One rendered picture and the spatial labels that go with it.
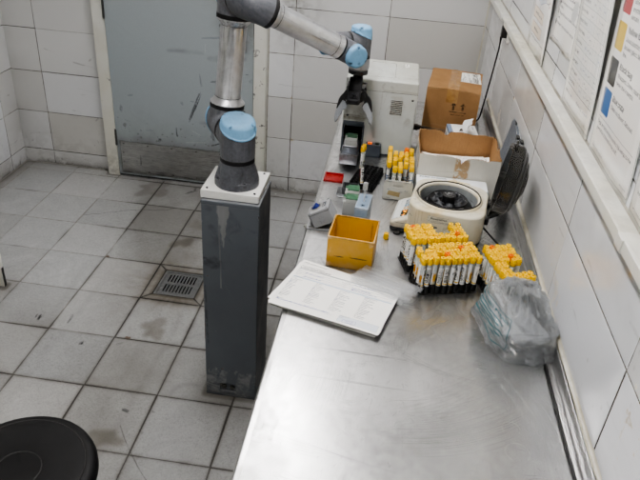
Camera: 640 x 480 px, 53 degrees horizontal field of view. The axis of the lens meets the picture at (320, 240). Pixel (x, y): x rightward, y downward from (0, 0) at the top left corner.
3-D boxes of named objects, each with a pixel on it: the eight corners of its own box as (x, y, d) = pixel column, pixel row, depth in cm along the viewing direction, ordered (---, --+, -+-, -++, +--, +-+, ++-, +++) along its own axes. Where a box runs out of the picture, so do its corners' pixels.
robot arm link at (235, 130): (225, 165, 209) (226, 125, 202) (213, 148, 219) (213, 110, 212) (260, 161, 213) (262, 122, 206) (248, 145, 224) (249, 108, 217)
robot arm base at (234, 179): (207, 186, 216) (206, 158, 211) (227, 169, 229) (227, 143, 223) (248, 196, 213) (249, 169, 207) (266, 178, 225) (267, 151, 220)
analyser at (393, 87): (346, 126, 281) (352, 56, 265) (410, 132, 279) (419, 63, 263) (338, 153, 254) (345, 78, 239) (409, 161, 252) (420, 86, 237)
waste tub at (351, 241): (332, 242, 196) (335, 213, 191) (376, 250, 194) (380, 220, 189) (324, 266, 185) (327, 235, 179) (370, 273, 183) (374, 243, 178)
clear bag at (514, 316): (462, 304, 173) (475, 244, 164) (523, 301, 176) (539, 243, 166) (498, 370, 151) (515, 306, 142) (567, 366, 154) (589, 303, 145)
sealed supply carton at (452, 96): (427, 104, 313) (433, 66, 303) (475, 111, 309) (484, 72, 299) (420, 126, 287) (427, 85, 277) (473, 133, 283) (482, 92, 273)
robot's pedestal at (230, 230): (206, 392, 259) (200, 199, 214) (219, 360, 276) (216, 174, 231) (255, 400, 258) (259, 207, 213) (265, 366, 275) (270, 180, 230)
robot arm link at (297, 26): (247, -22, 183) (376, 46, 210) (235, -29, 191) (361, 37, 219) (230, 17, 186) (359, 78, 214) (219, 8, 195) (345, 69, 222)
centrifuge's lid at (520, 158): (512, 129, 197) (539, 136, 196) (486, 198, 211) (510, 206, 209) (510, 154, 179) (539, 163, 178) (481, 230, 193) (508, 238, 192)
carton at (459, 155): (412, 163, 251) (418, 127, 243) (488, 171, 248) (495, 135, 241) (412, 191, 229) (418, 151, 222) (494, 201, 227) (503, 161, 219)
